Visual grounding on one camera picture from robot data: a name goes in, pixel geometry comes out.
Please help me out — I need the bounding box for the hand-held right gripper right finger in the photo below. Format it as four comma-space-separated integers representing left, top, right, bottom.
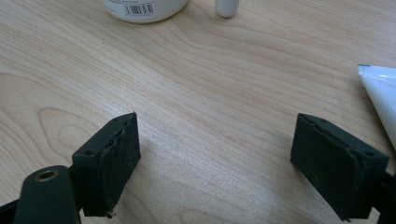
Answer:
290, 112, 390, 222

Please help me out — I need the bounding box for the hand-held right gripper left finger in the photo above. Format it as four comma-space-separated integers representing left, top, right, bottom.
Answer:
71, 111, 142, 219

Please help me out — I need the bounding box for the white toothpaste tube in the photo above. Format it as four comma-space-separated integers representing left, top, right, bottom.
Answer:
357, 63, 396, 151

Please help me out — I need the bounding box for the white cup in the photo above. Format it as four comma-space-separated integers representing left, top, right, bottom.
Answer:
101, 0, 190, 24

